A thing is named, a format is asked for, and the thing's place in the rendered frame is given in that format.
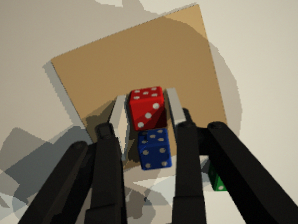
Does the tan flat mat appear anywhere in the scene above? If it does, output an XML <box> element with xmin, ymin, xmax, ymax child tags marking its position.
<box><xmin>50</xmin><ymin>4</ymin><xmax>228</xmax><ymax>156</ymax></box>

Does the blue die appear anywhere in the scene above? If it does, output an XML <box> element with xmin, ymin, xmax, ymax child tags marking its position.
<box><xmin>137</xmin><ymin>128</ymin><xmax>172</xmax><ymax>171</ymax></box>

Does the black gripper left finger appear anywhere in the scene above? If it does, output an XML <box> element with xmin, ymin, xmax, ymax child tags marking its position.
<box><xmin>18</xmin><ymin>95</ymin><xmax>131</xmax><ymax>224</ymax></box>

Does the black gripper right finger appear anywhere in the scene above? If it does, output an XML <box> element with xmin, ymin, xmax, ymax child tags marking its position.
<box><xmin>167</xmin><ymin>87</ymin><xmax>298</xmax><ymax>224</ymax></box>

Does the red die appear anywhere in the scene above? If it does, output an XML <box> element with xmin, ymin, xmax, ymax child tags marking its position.
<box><xmin>128</xmin><ymin>86</ymin><xmax>167</xmax><ymax>132</ymax></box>

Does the green die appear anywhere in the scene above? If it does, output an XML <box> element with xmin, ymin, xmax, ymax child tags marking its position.
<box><xmin>208</xmin><ymin>162</ymin><xmax>227</xmax><ymax>191</ymax></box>

